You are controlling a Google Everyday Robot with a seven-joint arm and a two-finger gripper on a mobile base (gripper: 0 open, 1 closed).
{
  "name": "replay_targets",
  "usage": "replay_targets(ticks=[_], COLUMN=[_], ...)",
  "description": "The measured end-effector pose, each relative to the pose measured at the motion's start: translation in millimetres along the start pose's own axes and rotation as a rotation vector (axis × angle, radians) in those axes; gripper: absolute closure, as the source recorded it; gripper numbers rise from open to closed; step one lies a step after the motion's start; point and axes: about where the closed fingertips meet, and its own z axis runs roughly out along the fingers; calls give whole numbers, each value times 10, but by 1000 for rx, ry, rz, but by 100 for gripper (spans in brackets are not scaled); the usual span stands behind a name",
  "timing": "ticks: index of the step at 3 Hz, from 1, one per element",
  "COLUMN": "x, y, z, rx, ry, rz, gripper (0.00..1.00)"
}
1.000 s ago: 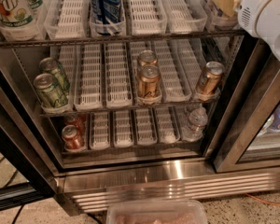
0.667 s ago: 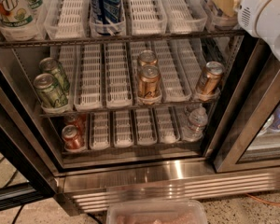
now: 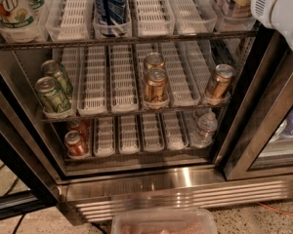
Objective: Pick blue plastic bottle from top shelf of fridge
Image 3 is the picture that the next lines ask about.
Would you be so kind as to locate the white labelled bottle top right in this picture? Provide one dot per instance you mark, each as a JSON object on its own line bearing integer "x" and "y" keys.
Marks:
{"x": 231, "y": 9}

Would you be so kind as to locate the shelf tray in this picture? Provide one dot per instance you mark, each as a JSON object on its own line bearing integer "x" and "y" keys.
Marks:
{"x": 129, "y": 142}
{"x": 174, "y": 131}
{"x": 182, "y": 87}
{"x": 104, "y": 144}
{"x": 193, "y": 16}
{"x": 92, "y": 83}
{"x": 152, "y": 133}
{"x": 123, "y": 87}

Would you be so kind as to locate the blue Pepsi plastic bottle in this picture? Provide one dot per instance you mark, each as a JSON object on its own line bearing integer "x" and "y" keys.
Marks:
{"x": 111, "y": 18}

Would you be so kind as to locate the stainless steel fridge cabinet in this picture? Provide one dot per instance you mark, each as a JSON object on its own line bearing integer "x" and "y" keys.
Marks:
{"x": 94, "y": 189}

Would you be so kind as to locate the clear water bottle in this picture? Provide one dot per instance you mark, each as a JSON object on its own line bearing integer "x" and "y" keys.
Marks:
{"x": 206, "y": 125}

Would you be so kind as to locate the closed right glass fridge door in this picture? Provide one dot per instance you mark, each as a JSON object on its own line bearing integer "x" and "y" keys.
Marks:
{"x": 256, "y": 153}

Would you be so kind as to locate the open glass fridge door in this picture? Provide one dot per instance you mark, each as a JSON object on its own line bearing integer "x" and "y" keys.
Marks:
{"x": 33, "y": 189}

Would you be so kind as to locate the right gold soda can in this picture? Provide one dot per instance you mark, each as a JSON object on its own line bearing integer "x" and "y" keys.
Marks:
{"x": 219, "y": 81}

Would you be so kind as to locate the gold soda can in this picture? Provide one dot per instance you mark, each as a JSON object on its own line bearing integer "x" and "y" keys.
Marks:
{"x": 219, "y": 81}
{"x": 154, "y": 60}
{"x": 155, "y": 85}

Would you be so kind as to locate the rear gold soda can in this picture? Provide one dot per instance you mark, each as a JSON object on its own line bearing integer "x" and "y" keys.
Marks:
{"x": 154, "y": 60}

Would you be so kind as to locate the front gold soda can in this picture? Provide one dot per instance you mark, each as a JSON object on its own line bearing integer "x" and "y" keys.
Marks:
{"x": 155, "y": 85}

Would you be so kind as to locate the rear green soda can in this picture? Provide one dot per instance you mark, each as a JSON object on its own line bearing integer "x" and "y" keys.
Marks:
{"x": 55, "y": 69}

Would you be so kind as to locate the green soda can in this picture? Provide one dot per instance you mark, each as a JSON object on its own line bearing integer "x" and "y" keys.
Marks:
{"x": 55, "y": 69}
{"x": 52, "y": 95}

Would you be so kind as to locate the rear red soda can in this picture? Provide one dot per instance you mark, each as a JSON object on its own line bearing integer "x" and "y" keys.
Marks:
{"x": 80, "y": 126}

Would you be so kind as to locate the red soda can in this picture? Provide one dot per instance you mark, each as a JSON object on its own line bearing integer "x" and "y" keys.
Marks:
{"x": 80, "y": 126}
{"x": 76, "y": 144}

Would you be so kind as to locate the front green soda can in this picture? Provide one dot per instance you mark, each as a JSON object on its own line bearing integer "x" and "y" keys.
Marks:
{"x": 52, "y": 95}

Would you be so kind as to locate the front red soda can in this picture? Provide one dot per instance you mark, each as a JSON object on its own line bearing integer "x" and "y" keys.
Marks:
{"x": 76, "y": 144}

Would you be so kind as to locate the clear plastic container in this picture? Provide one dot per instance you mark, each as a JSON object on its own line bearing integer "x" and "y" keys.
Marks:
{"x": 164, "y": 221}

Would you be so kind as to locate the top wire shelf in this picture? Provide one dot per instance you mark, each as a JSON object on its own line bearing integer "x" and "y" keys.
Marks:
{"x": 4, "y": 46}

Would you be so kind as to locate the wire shelf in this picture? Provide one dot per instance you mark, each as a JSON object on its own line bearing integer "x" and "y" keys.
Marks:
{"x": 4, "y": 46}
{"x": 45, "y": 119}

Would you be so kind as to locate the middle wire shelf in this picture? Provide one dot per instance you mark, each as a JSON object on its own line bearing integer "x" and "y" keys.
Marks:
{"x": 45, "y": 119}

